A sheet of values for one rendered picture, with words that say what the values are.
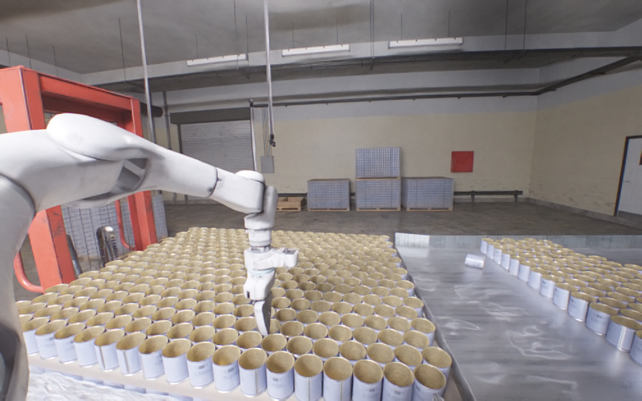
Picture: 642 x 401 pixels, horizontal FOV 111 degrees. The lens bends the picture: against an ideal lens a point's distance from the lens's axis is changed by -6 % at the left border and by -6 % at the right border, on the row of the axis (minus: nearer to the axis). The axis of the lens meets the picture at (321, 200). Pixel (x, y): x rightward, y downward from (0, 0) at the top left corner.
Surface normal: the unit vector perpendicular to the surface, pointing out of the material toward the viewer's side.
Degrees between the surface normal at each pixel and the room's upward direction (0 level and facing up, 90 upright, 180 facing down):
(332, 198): 89
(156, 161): 101
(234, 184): 81
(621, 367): 0
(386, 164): 92
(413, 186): 88
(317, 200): 90
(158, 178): 122
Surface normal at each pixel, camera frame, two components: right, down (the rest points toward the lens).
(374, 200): -0.08, 0.18
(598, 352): -0.03, -0.99
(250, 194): 0.74, -0.09
